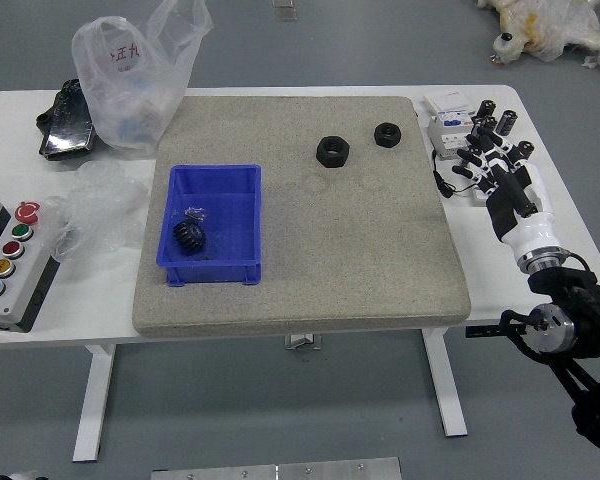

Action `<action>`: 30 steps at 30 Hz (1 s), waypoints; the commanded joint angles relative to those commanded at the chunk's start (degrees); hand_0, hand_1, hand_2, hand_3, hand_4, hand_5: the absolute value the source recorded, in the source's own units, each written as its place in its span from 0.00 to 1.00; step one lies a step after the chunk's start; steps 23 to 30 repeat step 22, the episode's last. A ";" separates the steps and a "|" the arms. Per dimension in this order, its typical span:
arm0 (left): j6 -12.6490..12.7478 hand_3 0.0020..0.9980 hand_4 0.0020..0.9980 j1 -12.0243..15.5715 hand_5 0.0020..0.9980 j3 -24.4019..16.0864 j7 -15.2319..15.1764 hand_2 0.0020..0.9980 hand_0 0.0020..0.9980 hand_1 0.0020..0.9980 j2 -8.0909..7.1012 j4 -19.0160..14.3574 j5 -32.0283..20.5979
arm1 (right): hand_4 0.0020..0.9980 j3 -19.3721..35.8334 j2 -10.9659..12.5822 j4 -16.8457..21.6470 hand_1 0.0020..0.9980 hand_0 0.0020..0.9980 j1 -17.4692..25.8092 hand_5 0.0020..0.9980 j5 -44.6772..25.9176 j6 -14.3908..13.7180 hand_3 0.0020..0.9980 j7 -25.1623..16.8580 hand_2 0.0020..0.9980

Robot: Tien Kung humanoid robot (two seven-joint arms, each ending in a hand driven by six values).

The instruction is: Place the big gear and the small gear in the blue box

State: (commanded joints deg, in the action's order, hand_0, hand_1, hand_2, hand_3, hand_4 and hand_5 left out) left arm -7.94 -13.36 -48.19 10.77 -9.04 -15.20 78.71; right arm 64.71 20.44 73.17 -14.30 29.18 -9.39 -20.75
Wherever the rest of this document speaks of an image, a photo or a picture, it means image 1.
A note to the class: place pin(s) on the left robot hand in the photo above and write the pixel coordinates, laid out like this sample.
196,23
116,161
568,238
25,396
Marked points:
15,477

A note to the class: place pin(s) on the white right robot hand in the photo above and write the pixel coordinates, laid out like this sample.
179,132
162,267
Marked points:
530,230

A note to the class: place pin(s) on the large black gear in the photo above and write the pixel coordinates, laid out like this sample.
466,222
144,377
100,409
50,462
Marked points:
190,239

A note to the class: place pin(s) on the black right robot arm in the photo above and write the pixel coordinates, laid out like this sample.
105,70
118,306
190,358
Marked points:
580,310

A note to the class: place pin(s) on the small black hex nut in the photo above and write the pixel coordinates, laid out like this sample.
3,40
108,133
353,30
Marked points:
387,134

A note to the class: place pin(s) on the grey button control box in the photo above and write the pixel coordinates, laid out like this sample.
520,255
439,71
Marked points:
10,305

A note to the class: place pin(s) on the large black hex nut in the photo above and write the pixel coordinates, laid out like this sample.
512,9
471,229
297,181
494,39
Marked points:
332,152

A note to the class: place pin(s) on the white power socket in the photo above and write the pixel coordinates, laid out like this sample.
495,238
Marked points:
480,197

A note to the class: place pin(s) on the black cylindrical capacitor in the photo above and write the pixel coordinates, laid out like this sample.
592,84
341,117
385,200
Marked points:
508,122
487,109
477,125
490,124
526,149

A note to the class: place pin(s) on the white table leg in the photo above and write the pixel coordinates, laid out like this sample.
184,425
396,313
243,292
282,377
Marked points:
95,400
445,385

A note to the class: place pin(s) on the black table control panel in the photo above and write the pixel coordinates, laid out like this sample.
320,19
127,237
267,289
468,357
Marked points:
482,331

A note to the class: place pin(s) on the white circuit breaker blue label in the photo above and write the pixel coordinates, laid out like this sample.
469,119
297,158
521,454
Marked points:
447,127

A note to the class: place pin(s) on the plastic-wrapped plush toy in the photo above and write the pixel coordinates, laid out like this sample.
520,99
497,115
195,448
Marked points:
550,30

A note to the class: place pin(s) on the yellow push button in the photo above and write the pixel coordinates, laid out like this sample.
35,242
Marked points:
3,267

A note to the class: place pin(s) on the red push button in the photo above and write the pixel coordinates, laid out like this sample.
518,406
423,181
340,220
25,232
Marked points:
13,249

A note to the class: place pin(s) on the grey-brown mat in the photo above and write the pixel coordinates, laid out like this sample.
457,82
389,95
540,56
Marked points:
305,290

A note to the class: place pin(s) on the green push button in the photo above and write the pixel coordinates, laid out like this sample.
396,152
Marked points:
21,232

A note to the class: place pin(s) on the long metal floor plate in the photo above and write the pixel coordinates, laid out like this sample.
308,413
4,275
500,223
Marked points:
275,470

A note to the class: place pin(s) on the red emergency stop button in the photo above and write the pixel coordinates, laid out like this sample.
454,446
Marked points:
28,211

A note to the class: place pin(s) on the crumpled clear plastic wrap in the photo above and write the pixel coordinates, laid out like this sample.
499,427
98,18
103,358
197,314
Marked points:
100,200

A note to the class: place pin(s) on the blue plastic bin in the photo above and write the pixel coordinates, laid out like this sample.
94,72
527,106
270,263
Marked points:
225,210

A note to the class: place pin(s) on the small clear plastic scrap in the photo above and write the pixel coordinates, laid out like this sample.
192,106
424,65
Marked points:
196,213

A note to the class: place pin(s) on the small metal floor plate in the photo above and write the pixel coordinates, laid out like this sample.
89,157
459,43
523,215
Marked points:
285,10

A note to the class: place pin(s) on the shiny black plastic tray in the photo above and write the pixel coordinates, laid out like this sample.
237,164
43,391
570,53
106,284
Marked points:
67,127

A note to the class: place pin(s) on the white plastic bag red print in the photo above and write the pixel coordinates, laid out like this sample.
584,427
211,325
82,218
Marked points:
130,90

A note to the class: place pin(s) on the metal table bracket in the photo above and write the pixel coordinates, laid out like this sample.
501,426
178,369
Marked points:
302,341

